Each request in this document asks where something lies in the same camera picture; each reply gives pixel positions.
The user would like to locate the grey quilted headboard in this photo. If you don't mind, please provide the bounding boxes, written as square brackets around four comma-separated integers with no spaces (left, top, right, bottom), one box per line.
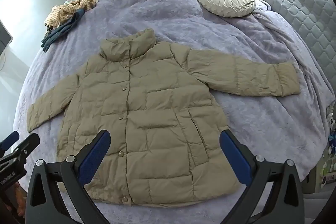
[226,0,336,119]

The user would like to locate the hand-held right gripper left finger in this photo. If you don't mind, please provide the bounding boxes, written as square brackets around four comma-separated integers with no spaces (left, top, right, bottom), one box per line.
[25,130,113,224]

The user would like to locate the purple fleece blanket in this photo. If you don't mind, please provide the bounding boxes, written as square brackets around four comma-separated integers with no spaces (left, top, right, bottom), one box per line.
[12,0,335,224]

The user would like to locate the blue jeans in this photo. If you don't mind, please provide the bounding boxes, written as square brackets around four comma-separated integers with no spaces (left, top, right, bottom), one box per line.
[41,8,86,53]

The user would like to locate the wall-mounted television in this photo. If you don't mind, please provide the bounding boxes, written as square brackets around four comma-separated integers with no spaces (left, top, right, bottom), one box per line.
[0,22,13,55]

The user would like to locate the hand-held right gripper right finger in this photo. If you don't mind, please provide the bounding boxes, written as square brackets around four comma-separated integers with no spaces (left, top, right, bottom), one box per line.
[219,130,305,224]

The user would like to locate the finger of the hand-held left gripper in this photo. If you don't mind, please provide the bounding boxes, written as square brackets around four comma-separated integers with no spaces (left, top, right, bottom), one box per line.
[0,133,40,174]
[0,132,19,151]

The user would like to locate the colourful bedside clutter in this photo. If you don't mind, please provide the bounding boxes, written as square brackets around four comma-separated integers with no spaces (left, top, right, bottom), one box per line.
[319,106,336,190]

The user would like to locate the tan striped cloth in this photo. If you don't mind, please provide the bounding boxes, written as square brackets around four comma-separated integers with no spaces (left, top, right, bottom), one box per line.
[43,0,99,29]

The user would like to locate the khaki puffer jacket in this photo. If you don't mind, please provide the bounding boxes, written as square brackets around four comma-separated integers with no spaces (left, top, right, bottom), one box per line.
[26,28,301,206]

